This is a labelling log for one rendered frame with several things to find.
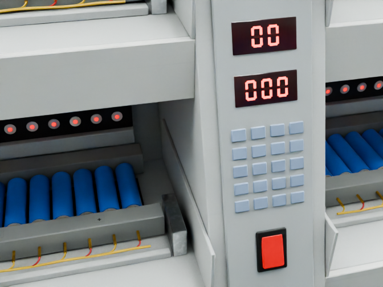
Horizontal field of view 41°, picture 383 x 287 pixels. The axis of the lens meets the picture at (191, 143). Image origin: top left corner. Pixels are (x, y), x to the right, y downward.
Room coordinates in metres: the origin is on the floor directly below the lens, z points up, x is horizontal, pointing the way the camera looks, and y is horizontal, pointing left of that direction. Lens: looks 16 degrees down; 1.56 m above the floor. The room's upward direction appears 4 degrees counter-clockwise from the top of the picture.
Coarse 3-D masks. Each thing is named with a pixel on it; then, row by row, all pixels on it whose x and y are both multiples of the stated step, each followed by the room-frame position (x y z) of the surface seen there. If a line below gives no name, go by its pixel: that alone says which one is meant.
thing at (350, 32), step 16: (336, 0) 0.42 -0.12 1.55; (352, 0) 0.42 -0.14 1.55; (368, 0) 0.42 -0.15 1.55; (336, 16) 0.39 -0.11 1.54; (352, 16) 0.39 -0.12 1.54; (368, 16) 0.39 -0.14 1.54; (336, 32) 0.37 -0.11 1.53; (352, 32) 0.37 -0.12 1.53; (368, 32) 0.38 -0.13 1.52; (336, 48) 0.37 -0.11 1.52; (352, 48) 0.38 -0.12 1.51; (368, 48) 0.38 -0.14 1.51; (336, 64) 0.38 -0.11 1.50; (352, 64) 0.38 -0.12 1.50; (368, 64) 0.39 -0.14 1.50; (336, 80) 0.38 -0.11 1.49
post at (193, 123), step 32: (320, 0) 0.37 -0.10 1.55; (320, 32) 0.37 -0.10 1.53; (320, 64) 0.37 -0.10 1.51; (320, 96) 0.37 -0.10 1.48; (160, 128) 0.54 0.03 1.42; (192, 128) 0.38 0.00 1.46; (320, 128) 0.37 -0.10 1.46; (192, 160) 0.39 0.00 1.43; (320, 160) 0.37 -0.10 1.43; (192, 192) 0.40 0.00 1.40; (320, 192) 0.37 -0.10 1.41; (224, 224) 0.35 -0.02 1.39; (320, 224) 0.37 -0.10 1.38; (224, 256) 0.35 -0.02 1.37; (320, 256) 0.37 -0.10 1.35
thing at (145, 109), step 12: (132, 108) 0.54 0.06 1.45; (144, 108) 0.54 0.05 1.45; (156, 108) 0.54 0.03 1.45; (132, 120) 0.54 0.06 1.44; (144, 120) 0.54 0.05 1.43; (156, 120) 0.54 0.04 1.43; (144, 132) 0.54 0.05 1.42; (156, 132) 0.54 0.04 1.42; (120, 144) 0.53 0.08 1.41; (144, 144) 0.54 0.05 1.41; (156, 144) 0.54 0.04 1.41; (36, 156) 0.52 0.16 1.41; (144, 156) 0.54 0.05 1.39; (156, 156) 0.54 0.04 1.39
